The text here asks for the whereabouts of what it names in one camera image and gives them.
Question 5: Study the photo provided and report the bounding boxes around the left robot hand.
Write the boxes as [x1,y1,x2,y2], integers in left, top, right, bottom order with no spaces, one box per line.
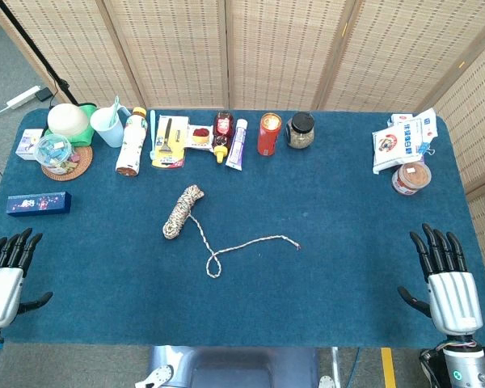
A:
[0,227,54,329]

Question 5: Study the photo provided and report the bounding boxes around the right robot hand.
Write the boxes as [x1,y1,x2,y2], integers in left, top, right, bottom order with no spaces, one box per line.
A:
[397,222,485,336]

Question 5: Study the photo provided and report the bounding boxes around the braided multicolour rope bundle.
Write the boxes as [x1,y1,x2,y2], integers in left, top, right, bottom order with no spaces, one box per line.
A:
[162,184,302,280]

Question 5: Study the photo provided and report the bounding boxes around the long dark blue box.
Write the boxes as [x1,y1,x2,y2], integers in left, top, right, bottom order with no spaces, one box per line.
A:
[6,191,73,217]

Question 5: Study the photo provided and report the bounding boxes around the round tub red label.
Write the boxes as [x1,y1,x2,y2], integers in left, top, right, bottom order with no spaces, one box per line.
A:
[391,161,432,198]

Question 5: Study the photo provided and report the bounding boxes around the clear tub of coloured clips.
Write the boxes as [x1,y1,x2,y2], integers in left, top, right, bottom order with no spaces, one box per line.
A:
[34,133,74,175]

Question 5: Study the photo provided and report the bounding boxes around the small white purple box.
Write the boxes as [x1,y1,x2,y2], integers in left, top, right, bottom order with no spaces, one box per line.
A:
[15,128,44,162]

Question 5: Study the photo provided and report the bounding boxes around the woven round coaster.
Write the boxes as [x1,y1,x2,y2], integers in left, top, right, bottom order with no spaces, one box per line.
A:
[40,145,94,182]

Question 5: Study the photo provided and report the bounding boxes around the blue binder clip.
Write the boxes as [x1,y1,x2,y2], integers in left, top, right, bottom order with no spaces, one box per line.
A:
[416,135,437,157]

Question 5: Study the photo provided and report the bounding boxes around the white sugar bag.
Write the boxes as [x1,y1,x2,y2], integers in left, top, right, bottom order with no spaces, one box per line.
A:
[371,120,426,175]

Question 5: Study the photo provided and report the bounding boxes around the green cloth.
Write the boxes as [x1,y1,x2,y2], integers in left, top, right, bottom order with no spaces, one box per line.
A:
[43,103,99,147]

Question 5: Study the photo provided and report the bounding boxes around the white paper packet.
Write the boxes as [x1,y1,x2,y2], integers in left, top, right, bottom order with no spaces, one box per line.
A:
[387,107,440,141]

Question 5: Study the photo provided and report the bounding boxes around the cream upturned bowl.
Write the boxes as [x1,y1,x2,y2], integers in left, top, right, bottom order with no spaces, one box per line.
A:
[47,103,91,137]

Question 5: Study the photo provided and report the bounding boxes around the blue table mat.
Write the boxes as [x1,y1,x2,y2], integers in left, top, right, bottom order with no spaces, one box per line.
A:
[0,108,485,349]

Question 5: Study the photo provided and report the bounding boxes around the pale blue mug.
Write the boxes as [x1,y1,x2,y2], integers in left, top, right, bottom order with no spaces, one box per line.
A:
[89,106,131,149]

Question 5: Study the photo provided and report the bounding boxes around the floral drink bottle yellow cap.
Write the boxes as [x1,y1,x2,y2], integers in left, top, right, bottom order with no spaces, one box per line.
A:
[115,106,149,179]

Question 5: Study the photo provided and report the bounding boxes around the white power strip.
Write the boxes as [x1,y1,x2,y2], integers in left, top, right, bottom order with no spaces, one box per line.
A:
[6,85,41,109]

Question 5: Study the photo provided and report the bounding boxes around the razor in yellow blister pack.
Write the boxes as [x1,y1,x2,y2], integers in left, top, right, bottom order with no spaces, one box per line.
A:
[151,114,189,170]

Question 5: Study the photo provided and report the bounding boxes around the pale green spoon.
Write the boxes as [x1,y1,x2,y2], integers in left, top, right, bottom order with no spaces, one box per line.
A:
[108,95,121,127]

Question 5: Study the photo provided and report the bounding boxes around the light blue toothbrush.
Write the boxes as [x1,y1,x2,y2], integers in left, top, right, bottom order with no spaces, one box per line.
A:
[149,109,158,160]

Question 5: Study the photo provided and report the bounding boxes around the glass jar black lid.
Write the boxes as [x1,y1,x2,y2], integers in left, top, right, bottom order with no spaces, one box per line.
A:
[285,112,316,150]

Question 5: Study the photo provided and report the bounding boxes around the grey robot torso base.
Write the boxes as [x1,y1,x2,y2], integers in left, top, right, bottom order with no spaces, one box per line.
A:
[135,345,336,388]

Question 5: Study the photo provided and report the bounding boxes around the black stand pole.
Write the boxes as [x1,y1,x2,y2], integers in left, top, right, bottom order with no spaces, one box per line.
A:
[0,0,82,108]

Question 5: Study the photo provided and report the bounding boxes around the red drink can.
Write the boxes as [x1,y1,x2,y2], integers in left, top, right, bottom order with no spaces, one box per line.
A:
[256,112,283,157]

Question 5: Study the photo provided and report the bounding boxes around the white snack packet red picture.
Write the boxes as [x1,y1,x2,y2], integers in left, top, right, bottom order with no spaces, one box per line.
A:
[184,124,215,153]

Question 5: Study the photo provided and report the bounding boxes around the purple white toothpaste tube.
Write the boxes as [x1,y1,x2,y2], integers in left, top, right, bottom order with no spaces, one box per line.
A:
[225,118,249,172]

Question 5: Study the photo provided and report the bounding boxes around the red syrup bottle yellow cap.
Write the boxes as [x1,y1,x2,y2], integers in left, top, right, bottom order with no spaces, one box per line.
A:
[211,111,235,164]

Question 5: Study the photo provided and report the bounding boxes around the bamboo folding screen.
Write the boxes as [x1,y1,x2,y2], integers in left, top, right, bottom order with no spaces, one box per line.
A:
[0,0,485,284]

